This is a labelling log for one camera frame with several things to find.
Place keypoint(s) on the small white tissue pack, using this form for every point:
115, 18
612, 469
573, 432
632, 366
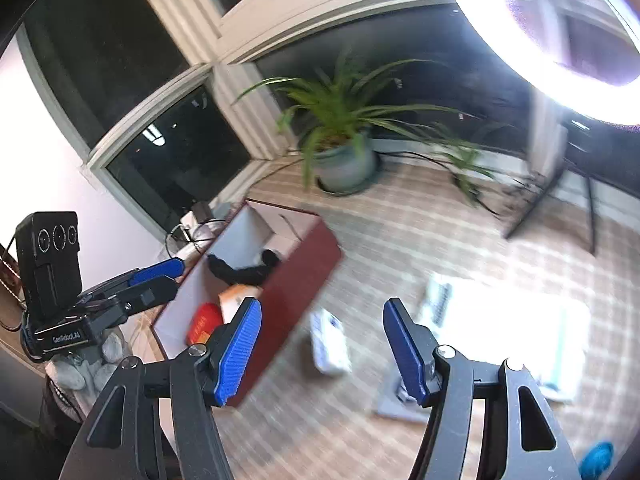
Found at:
330, 340

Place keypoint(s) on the white power strip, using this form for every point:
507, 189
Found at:
197, 220

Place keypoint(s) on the white window frame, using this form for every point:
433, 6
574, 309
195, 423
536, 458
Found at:
260, 25

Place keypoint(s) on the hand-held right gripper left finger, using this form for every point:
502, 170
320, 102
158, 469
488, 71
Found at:
240, 350

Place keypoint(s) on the red cardboard box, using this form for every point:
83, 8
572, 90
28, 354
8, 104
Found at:
295, 280

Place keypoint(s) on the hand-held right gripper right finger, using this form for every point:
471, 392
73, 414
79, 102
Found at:
405, 355

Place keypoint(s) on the black knit glove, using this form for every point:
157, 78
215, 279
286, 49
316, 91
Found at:
240, 272

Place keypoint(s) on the red soft pouch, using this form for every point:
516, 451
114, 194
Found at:
205, 322

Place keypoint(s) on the white face mask packet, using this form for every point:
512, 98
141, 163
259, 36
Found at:
510, 335

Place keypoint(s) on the grey flat packet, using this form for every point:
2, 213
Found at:
395, 400

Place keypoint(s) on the potted green plant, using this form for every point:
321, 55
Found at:
345, 160

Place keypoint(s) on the small green plant shoot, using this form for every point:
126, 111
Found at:
465, 170

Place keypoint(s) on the orange tissue pack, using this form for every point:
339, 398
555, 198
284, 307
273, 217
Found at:
235, 297

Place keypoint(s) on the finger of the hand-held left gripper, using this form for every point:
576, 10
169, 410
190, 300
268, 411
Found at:
160, 267
150, 292

